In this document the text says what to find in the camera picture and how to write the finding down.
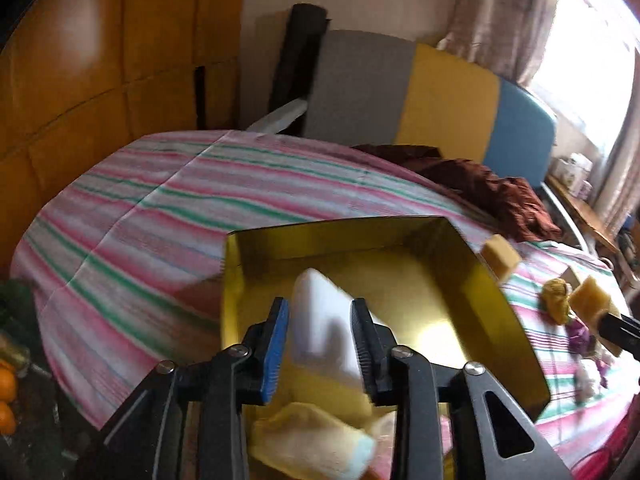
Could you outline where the white chair armrest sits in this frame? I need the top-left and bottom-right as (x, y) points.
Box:
(542, 182), (596, 256)
(247, 100), (308, 135)

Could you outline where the purple snack packet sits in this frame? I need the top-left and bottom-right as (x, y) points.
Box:
(567, 320), (598, 356)

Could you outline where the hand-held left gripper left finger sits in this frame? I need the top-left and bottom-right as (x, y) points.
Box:
(75, 297), (291, 480)

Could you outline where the yellow sponge with white layer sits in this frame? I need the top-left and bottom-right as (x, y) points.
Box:
(250, 402), (377, 478)

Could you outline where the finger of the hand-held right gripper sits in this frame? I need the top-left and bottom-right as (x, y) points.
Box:
(595, 310), (640, 358)

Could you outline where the pale curtain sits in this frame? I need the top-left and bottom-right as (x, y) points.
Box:
(437, 0), (640, 241)

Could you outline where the maroon cloth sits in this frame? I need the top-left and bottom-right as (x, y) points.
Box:
(352, 144), (563, 243)

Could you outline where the plastic-wrapped white ball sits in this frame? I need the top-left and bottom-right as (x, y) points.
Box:
(574, 355), (608, 403)

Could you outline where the white box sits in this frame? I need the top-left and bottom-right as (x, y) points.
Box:
(554, 154), (595, 197)

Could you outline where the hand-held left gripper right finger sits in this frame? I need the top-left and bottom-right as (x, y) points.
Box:
(350, 298), (573, 480)

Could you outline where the wooden shelf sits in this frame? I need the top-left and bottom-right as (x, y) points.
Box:
(547, 175), (621, 256)

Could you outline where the maroon box with gold inside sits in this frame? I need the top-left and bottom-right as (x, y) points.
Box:
(220, 215), (551, 480)

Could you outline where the white foam block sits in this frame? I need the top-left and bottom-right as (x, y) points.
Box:
(291, 267), (373, 391)

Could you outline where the yellow knitted pouch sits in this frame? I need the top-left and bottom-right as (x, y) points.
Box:
(544, 278), (573, 325)

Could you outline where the wooden wardrobe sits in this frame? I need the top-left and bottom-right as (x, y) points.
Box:
(0, 0), (248, 271)

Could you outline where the grey yellow blue chair back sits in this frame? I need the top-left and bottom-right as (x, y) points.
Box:
(302, 30), (558, 191)

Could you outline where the black rolled mat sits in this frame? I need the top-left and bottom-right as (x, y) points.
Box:
(270, 4), (332, 121)

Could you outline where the striped bed sheet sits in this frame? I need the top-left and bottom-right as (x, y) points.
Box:
(10, 130), (636, 480)

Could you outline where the yellow sponge block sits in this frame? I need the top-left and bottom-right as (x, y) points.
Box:
(481, 234), (522, 283)
(570, 275), (625, 333)

